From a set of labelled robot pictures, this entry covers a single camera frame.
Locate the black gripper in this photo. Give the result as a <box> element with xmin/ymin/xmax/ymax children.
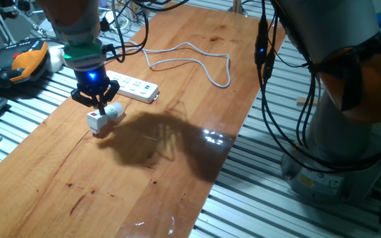
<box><xmin>70</xmin><ymin>64</ymin><xmax>121</xmax><ymax>116</ymax></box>

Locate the white bulb holder with bulb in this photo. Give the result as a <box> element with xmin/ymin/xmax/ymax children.
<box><xmin>86</xmin><ymin>101</ymin><xmax>125</xmax><ymax>136</ymax></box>

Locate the white power strip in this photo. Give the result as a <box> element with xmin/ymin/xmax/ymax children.
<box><xmin>106</xmin><ymin>69</ymin><xmax>160</xmax><ymax>104</ymax></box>

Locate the white rounded object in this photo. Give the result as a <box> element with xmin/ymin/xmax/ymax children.
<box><xmin>46</xmin><ymin>44</ymin><xmax>66</xmax><ymax>73</ymax></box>

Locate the orange and black teach pendant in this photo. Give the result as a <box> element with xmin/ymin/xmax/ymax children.
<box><xmin>0</xmin><ymin>38</ymin><xmax>50</xmax><ymax>89</ymax></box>

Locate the wooden board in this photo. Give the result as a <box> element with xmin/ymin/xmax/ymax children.
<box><xmin>0</xmin><ymin>3</ymin><xmax>287</xmax><ymax>238</ymax></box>

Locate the small wooden stick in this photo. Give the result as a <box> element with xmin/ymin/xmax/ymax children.
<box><xmin>296</xmin><ymin>96</ymin><xmax>320</xmax><ymax>107</ymax></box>

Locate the white power strip cable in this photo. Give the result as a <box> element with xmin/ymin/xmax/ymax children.
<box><xmin>110</xmin><ymin>42</ymin><xmax>232</xmax><ymax>89</ymax></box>

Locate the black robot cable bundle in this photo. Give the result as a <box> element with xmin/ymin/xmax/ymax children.
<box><xmin>99</xmin><ymin>0</ymin><xmax>381</xmax><ymax>175</ymax></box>

